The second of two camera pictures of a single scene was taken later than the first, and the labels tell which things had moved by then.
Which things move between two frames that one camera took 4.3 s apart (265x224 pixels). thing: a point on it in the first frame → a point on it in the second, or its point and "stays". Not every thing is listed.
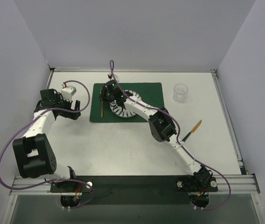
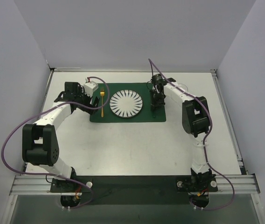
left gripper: x=69 y=110 → x=89 y=100
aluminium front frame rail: x=240 y=184 stays
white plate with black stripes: x=117 y=108 stays
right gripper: x=104 y=94 → x=157 y=99
